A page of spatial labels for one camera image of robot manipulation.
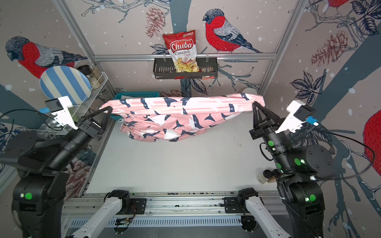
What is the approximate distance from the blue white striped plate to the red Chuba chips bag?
50 cm

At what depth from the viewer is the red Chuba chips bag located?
80cm

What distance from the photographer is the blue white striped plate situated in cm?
68
